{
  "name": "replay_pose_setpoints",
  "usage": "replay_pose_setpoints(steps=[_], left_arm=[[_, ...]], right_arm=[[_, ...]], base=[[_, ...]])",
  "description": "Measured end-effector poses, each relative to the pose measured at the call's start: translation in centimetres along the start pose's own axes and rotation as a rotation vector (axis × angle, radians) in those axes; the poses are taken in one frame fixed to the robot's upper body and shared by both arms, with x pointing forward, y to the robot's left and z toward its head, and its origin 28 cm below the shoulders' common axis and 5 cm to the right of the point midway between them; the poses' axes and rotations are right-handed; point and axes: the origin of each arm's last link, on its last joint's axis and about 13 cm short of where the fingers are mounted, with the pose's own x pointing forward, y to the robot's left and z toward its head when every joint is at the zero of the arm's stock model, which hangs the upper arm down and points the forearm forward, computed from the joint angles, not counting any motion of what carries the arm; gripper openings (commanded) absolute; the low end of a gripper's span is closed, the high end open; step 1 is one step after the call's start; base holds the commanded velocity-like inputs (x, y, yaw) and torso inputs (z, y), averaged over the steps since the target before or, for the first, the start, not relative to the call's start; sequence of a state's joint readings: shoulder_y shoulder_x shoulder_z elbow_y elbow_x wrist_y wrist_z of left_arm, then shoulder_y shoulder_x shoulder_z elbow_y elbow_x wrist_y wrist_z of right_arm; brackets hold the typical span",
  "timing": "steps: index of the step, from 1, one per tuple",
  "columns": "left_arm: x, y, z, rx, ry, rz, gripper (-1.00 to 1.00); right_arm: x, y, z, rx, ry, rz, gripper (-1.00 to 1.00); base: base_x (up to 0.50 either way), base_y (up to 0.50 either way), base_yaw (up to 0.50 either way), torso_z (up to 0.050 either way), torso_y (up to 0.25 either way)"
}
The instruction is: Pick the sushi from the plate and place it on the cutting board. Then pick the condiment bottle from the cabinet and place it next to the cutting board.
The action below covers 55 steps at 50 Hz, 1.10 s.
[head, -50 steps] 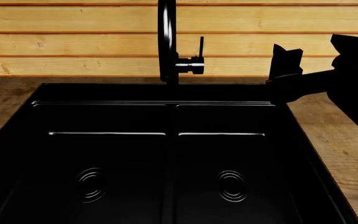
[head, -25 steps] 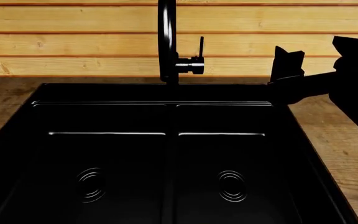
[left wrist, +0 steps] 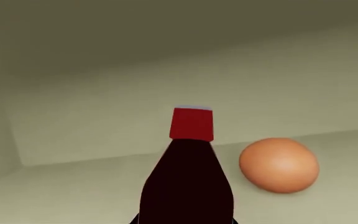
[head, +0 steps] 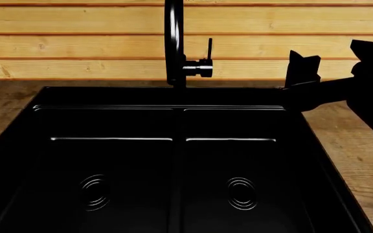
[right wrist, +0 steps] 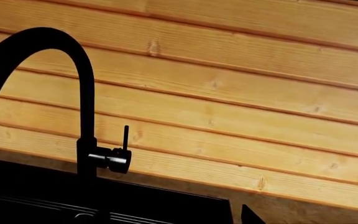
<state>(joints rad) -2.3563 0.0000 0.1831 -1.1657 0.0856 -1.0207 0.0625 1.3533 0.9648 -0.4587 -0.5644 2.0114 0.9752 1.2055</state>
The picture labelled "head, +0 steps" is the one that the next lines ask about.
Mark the black gooseneck faucet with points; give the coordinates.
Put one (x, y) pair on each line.
(174, 36)

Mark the round black sink drain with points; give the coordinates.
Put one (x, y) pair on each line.
(241, 193)
(94, 193)

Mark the black double basin sink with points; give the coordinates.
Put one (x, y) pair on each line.
(141, 157)

